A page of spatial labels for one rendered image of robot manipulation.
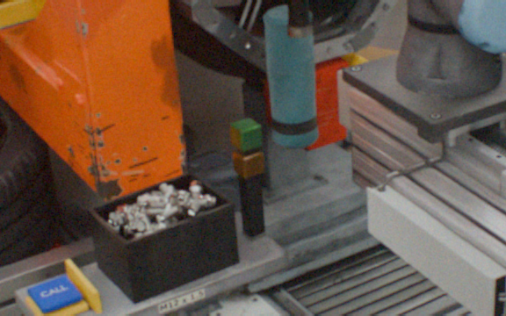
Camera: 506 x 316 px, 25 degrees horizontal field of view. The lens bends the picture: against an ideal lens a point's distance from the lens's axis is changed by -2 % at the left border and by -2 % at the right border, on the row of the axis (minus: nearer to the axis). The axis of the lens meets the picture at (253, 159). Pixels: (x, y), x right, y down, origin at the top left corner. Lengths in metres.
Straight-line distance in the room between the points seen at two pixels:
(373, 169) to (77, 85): 0.51
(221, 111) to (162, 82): 1.54
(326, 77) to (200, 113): 1.21
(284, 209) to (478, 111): 1.02
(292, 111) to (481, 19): 0.82
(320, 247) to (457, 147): 0.98
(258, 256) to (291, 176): 0.65
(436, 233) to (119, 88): 0.68
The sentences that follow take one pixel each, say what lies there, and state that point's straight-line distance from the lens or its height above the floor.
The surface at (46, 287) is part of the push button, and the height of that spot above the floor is 0.48.
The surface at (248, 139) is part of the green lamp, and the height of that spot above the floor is 0.64.
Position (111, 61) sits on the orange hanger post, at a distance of 1.89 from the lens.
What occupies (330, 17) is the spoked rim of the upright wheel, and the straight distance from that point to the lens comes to 2.39.
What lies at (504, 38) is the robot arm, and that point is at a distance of 1.42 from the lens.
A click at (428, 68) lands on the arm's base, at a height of 0.86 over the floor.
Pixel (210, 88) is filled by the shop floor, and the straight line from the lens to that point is 3.64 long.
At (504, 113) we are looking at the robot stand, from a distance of 1.61.
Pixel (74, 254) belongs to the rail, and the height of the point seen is 0.39.
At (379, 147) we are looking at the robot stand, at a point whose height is 0.69.
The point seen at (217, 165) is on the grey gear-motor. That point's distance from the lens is 2.30.
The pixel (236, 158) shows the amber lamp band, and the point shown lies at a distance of 1.90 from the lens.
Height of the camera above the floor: 1.49
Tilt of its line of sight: 28 degrees down
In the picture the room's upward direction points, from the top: 5 degrees counter-clockwise
